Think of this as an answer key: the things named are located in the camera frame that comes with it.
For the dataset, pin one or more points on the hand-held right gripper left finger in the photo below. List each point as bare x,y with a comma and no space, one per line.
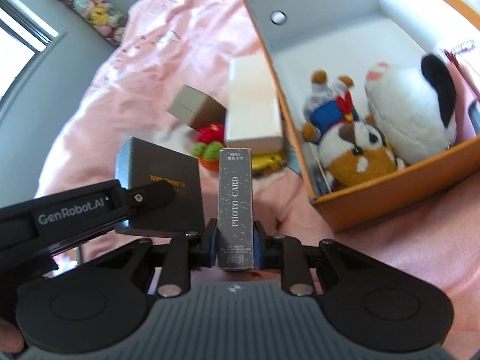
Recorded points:
213,240

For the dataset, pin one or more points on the white box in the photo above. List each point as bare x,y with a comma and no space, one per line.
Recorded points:
251,112

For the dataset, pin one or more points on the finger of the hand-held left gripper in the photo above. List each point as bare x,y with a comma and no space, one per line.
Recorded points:
150,195

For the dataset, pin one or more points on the yellow round toy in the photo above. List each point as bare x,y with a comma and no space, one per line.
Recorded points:
268,163

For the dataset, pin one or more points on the window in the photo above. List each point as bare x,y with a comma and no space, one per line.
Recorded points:
18,33

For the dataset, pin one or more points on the crocheted red orange flower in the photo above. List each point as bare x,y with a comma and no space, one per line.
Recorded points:
210,135

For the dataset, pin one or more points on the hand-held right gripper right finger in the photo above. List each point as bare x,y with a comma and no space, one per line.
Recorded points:
258,242

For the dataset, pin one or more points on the grey brown small box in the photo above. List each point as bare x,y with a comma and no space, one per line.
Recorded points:
191,105

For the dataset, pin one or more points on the pink pouch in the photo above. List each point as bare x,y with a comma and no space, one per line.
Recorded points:
467,82

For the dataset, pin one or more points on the black box with gold print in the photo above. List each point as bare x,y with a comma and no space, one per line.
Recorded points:
161,165

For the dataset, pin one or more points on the pink printed duvet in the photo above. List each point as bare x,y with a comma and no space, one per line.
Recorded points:
131,93

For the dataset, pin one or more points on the white and black plush toy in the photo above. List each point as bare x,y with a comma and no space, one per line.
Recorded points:
401,112

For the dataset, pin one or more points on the orange cardboard box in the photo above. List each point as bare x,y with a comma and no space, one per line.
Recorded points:
337,18

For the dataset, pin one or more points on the person's left hand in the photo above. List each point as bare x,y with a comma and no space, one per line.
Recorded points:
7,339

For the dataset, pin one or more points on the dark speckled card box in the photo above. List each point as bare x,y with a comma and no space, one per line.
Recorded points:
235,202

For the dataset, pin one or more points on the clear tube of plush toys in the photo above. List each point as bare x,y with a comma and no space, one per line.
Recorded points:
93,11

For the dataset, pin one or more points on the red panda plush toy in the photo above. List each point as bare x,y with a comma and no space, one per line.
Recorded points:
356,157

